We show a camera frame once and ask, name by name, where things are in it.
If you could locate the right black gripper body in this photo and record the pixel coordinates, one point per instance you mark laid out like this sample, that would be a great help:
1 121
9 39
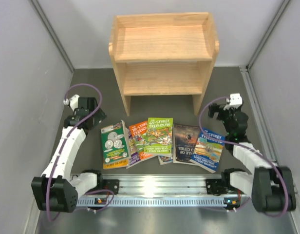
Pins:
225 116

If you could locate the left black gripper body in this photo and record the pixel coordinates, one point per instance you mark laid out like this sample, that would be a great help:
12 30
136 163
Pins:
98 117

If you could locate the green coin cover book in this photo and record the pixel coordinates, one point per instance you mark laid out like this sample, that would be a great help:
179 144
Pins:
115 146

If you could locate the dark tale of cities book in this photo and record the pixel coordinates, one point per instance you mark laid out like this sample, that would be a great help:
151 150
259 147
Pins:
185 139

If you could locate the orange 78-storey treehouse book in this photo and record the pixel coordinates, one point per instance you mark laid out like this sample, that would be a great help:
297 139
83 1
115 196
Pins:
138 133

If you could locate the purple 52-storey treehouse book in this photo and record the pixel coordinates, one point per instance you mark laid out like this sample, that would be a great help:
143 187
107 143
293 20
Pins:
135 158

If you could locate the green 65-storey treehouse book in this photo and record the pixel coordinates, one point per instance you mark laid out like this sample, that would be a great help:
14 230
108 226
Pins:
158 139

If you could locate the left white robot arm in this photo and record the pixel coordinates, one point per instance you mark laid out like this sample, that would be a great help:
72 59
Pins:
55 190

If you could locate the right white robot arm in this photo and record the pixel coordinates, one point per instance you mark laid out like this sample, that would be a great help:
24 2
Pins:
269 186

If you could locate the blue 91-storey treehouse book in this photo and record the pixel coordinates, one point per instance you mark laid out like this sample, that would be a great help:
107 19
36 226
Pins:
208 150

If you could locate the light blue comic book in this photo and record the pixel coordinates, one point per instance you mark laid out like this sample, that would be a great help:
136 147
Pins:
165 160

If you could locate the wooden two-tier shelf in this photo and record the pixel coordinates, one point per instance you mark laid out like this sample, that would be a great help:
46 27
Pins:
163 54

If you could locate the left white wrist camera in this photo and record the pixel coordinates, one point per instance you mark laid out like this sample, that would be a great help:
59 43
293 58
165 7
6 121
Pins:
72 102

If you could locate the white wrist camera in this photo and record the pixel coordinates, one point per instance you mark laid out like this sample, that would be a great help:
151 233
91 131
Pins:
233 101
72 102

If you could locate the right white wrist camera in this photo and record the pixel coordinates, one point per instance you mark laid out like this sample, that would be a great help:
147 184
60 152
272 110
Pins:
233 101

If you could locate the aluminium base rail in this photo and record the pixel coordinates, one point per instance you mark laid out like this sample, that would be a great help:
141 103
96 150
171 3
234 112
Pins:
162 191

